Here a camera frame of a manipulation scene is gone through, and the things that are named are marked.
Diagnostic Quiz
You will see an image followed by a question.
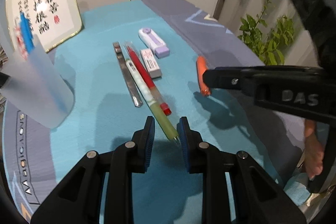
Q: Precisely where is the translucent white pen cup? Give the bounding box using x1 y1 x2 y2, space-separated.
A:
1 35 74 128

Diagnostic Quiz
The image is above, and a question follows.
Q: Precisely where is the red white checkered pen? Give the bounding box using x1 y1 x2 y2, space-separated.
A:
14 17 28 60

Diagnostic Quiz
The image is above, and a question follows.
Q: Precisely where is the blue pen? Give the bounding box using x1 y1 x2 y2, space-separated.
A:
20 12 35 54

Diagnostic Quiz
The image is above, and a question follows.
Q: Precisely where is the right hand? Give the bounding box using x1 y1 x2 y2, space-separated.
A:
304 119 324 180

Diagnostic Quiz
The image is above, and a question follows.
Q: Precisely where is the green potted plant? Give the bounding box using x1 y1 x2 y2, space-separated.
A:
238 0 295 65

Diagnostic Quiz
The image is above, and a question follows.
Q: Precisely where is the orange highlighter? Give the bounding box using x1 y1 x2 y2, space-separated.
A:
196 56 211 96

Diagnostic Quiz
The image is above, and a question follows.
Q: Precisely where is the dark grey pen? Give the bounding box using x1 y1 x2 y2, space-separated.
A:
113 42 143 107

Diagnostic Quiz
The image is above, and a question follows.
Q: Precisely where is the green white pen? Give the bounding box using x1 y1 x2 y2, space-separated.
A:
126 59 179 143

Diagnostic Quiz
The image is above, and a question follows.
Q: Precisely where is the red gel pen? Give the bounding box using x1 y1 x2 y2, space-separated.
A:
125 42 171 116

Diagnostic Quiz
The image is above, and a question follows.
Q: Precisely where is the white eraser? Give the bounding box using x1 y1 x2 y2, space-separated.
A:
140 48 162 79

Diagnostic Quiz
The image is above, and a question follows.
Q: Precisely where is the purple white correction tape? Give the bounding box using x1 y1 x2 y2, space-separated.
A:
138 28 170 59

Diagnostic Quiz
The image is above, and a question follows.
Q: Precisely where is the white calligraphy sign plaque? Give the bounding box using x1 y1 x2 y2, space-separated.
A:
5 0 83 52

